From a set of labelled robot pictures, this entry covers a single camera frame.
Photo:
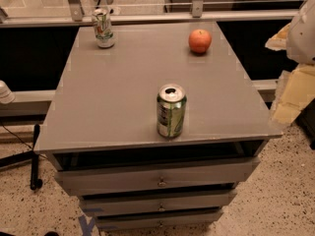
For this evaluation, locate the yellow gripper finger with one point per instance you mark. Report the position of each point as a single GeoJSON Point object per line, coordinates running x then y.
{"type": "Point", "coordinates": [278, 41]}
{"type": "Point", "coordinates": [294, 93]}

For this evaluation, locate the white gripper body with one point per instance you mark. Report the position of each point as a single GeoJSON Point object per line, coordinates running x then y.
{"type": "Point", "coordinates": [302, 36]}

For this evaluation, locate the green soda can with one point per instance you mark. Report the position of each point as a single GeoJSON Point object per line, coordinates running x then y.
{"type": "Point", "coordinates": [171, 106]}

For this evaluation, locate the red apple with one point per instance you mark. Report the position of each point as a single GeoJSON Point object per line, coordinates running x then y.
{"type": "Point", "coordinates": [199, 40]}

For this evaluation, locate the black tripod stand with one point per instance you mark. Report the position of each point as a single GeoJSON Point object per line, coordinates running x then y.
{"type": "Point", "coordinates": [30, 155]}

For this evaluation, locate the top grey drawer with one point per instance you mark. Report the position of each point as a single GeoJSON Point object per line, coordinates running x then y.
{"type": "Point", "coordinates": [156, 177]}

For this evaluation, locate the white cylinder object at left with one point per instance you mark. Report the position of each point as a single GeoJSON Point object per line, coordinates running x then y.
{"type": "Point", "coordinates": [6, 95]}

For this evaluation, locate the middle grey drawer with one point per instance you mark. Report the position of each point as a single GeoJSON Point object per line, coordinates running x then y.
{"type": "Point", "coordinates": [158, 202]}

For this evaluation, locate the grey drawer cabinet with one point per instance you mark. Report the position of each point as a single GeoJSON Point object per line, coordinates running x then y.
{"type": "Point", "coordinates": [104, 111]}

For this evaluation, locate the grey drawer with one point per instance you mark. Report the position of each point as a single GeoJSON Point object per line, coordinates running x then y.
{"type": "Point", "coordinates": [156, 177]}
{"type": "Point", "coordinates": [157, 219]}
{"type": "Point", "coordinates": [158, 202]}

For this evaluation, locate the bottom grey drawer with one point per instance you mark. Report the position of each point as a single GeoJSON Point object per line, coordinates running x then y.
{"type": "Point", "coordinates": [157, 219]}

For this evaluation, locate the white soda can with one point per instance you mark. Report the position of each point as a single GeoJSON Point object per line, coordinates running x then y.
{"type": "Point", "coordinates": [102, 28]}

